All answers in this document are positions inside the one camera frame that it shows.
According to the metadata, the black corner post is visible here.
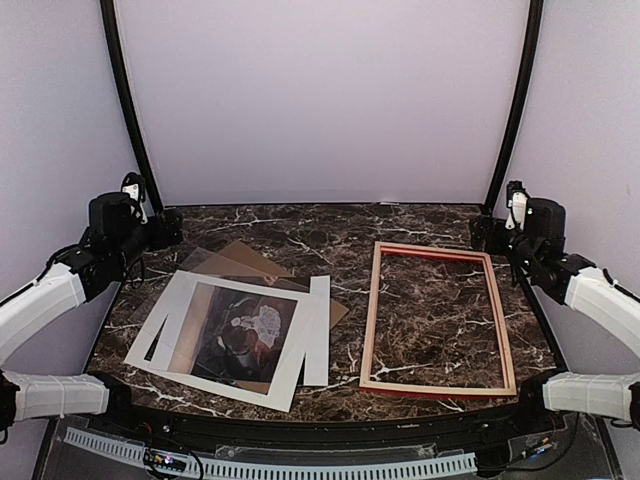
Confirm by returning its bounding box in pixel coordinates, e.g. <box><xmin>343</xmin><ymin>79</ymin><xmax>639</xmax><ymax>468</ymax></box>
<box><xmin>482</xmin><ymin>0</ymin><xmax>544</xmax><ymax>215</ymax></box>
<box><xmin>99</xmin><ymin>0</ymin><xmax>164</xmax><ymax>214</ymax></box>

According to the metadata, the left black corner post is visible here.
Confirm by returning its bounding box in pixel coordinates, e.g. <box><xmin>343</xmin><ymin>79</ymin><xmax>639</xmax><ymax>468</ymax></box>
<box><xmin>99</xmin><ymin>0</ymin><xmax>164</xmax><ymax>214</ymax></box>

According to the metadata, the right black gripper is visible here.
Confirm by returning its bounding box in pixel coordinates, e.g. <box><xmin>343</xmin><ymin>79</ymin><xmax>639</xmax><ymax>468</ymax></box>
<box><xmin>470</xmin><ymin>215</ymin><xmax>541</xmax><ymax>273</ymax></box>

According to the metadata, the white photo mat border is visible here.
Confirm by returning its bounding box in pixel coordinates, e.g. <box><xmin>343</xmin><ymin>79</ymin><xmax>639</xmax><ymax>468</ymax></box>
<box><xmin>125</xmin><ymin>270</ymin><xmax>328</xmax><ymax>412</ymax></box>

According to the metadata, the clear acrylic sheet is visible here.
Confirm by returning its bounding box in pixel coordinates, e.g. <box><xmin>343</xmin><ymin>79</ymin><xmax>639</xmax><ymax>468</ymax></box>
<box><xmin>171</xmin><ymin>248</ymin><xmax>310</xmax><ymax>293</ymax></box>

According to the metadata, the grey slotted cable duct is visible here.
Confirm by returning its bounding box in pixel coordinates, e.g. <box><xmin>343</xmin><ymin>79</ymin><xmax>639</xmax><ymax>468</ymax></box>
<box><xmin>63</xmin><ymin>427</ymin><xmax>477</xmax><ymax>479</ymax></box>

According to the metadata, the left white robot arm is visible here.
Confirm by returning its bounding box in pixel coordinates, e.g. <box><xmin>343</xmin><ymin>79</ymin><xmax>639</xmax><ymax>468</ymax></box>
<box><xmin>1</xmin><ymin>186</ymin><xmax>183</xmax><ymax>436</ymax></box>

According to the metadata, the right black corner post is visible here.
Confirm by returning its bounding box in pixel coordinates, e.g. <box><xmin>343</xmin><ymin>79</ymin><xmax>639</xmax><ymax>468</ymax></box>
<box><xmin>482</xmin><ymin>0</ymin><xmax>544</xmax><ymax>215</ymax></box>

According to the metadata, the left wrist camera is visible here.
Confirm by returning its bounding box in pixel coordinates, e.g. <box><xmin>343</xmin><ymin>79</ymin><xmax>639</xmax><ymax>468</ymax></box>
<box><xmin>121</xmin><ymin>172</ymin><xmax>147</xmax><ymax>224</ymax></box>

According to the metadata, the printed photo of painting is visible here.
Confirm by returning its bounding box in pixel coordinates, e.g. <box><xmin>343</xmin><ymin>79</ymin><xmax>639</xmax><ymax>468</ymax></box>
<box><xmin>162</xmin><ymin>282</ymin><xmax>298</xmax><ymax>394</ymax></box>

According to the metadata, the black front table rail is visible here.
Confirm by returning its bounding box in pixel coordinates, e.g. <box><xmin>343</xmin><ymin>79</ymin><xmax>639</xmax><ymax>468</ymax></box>
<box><xmin>80</xmin><ymin>404</ymin><xmax>576</xmax><ymax>451</ymax></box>

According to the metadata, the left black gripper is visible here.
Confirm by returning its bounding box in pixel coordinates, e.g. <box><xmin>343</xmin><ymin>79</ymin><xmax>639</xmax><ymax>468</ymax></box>
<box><xmin>112</xmin><ymin>208</ymin><xmax>182</xmax><ymax>272</ymax></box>

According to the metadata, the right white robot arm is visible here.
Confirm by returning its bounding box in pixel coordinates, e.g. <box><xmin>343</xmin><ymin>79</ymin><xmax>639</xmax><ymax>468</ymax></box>
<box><xmin>470</xmin><ymin>191</ymin><xmax>639</xmax><ymax>434</ymax></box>

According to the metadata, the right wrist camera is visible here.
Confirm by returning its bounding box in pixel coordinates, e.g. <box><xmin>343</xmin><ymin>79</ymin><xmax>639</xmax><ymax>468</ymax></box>
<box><xmin>505</xmin><ymin>180</ymin><xmax>529</xmax><ymax>230</ymax></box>

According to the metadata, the brown backing board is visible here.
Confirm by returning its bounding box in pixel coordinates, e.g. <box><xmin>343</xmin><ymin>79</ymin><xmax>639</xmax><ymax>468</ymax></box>
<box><xmin>218</xmin><ymin>240</ymin><xmax>349</xmax><ymax>329</ymax></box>

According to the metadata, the wooden picture frame red edge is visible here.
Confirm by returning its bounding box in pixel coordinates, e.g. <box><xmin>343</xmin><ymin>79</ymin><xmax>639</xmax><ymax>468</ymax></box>
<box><xmin>360</xmin><ymin>242</ymin><xmax>517</xmax><ymax>399</ymax></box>

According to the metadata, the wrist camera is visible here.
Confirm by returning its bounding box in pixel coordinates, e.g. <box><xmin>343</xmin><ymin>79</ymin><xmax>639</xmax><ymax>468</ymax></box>
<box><xmin>505</xmin><ymin>180</ymin><xmax>529</xmax><ymax>230</ymax></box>
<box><xmin>121</xmin><ymin>172</ymin><xmax>147</xmax><ymax>224</ymax></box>

